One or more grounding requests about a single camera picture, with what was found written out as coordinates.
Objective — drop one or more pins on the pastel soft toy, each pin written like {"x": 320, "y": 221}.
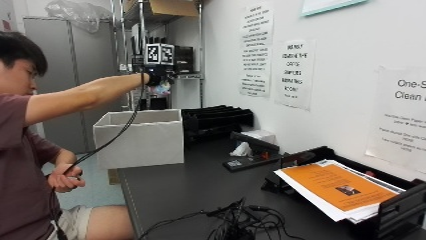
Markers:
{"x": 160, "y": 89}

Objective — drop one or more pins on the black device on shelf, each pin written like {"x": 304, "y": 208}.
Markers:
{"x": 183, "y": 60}

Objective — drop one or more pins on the white cube of black markers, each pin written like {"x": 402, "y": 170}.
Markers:
{"x": 160, "y": 54}

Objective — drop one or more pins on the brown cardboard piece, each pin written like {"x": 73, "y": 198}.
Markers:
{"x": 113, "y": 176}

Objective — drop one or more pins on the metal shelf rack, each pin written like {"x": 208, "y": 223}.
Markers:
{"x": 200, "y": 50}

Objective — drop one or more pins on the black file organizer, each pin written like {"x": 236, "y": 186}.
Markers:
{"x": 217, "y": 121}

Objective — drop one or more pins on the person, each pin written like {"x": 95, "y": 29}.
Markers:
{"x": 18, "y": 140}

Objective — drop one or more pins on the white open box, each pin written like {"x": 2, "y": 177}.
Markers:
{"x": 139, "y": 141}

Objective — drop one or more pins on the grey metal cabinet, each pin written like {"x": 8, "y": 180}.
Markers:
{"x": 75, "y": 90}

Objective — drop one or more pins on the brown cardboard box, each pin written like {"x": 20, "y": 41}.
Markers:
{"x": 167, "y": 7}

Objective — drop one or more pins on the small white box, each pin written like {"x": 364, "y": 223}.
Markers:
{"x": 261, "y": 135}

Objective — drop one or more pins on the crumpled white tissue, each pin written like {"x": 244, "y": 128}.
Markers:
{"x": 241, "y": 150}

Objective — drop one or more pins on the clear plastic bag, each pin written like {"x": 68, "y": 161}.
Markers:
{"x": 80, "y": 13}

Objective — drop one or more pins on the black desk hole punch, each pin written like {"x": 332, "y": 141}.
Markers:
{"x": 254, "y": 155}

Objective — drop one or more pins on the teal framed board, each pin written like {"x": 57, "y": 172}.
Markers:
{"x": 330, "y": 5}

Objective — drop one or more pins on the stack of white papers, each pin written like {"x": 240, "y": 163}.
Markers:
{"x": 310, "y": 203}

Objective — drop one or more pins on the orange printed sheet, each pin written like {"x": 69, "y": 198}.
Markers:
{"x": 337, "y": 186}

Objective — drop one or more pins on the black paper tray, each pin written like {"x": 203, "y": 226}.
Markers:
{"x": 400, "y": 210}

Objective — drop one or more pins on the tall printed wall notice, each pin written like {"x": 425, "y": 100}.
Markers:
{"x": 256, "y": 50}

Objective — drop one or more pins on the short printed wall notice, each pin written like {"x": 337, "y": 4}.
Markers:
{"x": 294, "y": 74}

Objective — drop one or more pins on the large printed wall notice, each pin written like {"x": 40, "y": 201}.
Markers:
{"x": 401, "y": 116}

